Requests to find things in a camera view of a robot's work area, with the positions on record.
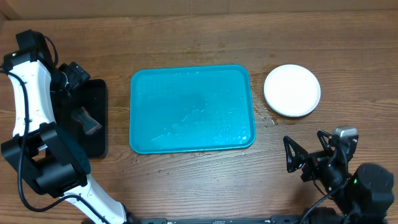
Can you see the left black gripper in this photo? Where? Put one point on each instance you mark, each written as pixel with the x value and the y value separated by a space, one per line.
pixel 76 74

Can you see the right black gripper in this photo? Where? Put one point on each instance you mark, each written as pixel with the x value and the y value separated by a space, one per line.
pixel 316 161

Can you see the dark scrubbing sponge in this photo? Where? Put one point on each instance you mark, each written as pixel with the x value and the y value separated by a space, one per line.
pixel 90 125

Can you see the white plate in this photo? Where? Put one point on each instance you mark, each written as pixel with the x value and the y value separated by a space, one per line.
pixel 292 90

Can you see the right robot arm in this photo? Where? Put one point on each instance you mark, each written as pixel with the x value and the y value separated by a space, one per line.
pixel 362 197

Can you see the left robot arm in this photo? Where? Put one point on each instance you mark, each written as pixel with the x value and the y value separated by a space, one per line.
pixel 51 166

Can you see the black plastic tray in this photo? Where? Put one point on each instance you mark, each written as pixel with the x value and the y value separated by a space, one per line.
pixel 93 95

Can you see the teal plastic tray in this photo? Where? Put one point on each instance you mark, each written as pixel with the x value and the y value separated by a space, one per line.
pixel 190 109

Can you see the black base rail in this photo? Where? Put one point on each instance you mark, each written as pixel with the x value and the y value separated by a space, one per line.
pixel 276 219

